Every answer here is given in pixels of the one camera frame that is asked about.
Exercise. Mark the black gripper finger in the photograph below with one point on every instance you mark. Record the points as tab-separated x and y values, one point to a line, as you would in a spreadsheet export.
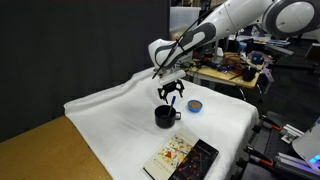
163	93
181	89

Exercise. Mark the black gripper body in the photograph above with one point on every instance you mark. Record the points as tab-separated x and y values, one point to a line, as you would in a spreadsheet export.
171	86

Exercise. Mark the blue capped black marker pen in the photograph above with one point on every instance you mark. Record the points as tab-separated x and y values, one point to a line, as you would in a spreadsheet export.
172	101

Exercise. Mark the black cup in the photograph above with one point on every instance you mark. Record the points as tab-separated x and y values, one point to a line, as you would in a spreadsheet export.
163	121

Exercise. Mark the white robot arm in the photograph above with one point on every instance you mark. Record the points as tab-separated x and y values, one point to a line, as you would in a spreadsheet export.
233	16

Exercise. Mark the blue bowl of cereal rings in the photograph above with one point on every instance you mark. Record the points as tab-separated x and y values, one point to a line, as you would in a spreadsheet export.
195	106

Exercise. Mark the cluttered wooden desk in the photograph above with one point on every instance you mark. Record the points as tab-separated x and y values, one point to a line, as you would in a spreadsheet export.
226	75

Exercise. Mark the white tablecloth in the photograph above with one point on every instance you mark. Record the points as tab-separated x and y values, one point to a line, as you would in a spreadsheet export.
116	120

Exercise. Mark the translucent plastic storage bin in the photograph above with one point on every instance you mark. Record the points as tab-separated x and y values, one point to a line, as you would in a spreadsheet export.
183	20

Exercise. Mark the discrete mathematics book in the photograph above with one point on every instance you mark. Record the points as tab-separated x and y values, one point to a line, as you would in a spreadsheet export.
186	158

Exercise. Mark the black curtain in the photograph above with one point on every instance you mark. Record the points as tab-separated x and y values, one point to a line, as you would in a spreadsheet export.
83	43

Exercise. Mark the black orange bar clamp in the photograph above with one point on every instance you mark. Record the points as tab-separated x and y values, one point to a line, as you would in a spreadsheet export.
270	122
260	159

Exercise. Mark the black perforated breadboard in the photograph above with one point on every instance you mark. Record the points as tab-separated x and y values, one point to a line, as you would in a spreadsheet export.
270	143

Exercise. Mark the wooden table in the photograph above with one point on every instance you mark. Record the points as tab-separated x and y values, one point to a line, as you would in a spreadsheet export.
43	153

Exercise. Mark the aluminium bracket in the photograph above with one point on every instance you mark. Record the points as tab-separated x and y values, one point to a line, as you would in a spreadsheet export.
292	133

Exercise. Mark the aluminium extrusion rail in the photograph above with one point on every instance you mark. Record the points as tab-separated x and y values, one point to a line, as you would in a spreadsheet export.
293	163

